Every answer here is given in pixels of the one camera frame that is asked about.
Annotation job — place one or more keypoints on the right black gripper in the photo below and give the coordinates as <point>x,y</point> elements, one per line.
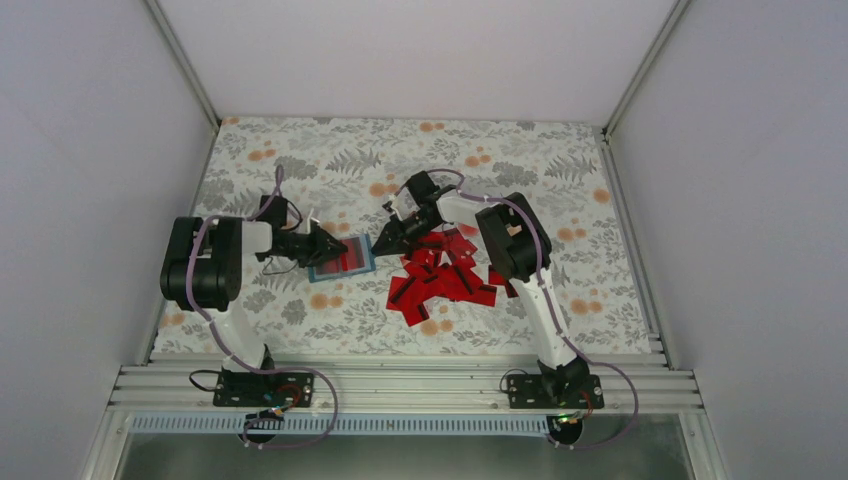
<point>397,237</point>

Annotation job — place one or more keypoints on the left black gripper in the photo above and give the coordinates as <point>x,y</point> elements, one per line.
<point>319,251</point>

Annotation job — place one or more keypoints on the red striped card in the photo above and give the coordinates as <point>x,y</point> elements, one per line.
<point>329,268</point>
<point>358,256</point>

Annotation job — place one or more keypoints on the teal card holder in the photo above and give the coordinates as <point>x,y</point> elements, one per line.
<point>311,270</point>

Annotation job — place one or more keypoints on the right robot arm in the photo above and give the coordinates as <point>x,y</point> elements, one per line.
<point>518,248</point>

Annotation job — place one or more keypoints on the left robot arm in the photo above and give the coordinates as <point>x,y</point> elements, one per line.
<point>202,272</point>

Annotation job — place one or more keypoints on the pile of red cards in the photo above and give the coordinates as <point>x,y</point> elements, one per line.
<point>442,267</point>

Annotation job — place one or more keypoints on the red card front bottom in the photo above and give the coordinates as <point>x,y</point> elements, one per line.
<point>414,313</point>

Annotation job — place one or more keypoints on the red card far right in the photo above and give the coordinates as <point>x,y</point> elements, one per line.
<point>497,280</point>

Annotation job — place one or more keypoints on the floral table mat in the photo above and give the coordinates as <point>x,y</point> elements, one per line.
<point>344,170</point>

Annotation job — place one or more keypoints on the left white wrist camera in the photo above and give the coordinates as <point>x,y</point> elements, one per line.
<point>312,223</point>

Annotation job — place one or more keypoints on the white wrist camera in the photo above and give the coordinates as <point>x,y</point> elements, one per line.
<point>312,223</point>
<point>393,207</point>

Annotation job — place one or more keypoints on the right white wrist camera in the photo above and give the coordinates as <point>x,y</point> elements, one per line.
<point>393,207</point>

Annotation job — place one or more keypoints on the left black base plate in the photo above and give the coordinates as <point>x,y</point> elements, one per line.
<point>245,389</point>

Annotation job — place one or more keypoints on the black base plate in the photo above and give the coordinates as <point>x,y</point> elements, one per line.
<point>245,389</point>
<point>527,391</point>

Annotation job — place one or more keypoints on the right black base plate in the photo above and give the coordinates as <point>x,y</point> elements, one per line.
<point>527,391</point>

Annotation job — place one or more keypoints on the aluminium rail frame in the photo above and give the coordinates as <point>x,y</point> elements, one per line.
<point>411,384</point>

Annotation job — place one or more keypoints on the grey slotted cable duct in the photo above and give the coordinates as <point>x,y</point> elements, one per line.
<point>344,424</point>

